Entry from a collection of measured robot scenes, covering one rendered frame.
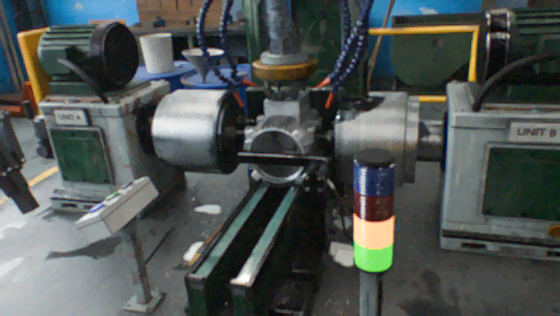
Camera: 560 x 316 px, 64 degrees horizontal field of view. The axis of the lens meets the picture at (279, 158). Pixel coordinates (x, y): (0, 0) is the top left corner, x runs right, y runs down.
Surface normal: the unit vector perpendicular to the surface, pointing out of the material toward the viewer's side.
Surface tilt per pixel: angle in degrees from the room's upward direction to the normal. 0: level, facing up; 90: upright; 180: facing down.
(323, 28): 90
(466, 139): 89
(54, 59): 90
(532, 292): 0
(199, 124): 62
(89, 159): 90
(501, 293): 0
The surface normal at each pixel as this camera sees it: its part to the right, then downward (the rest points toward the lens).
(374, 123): -0.26, -0.29
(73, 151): -0.29, 0.39
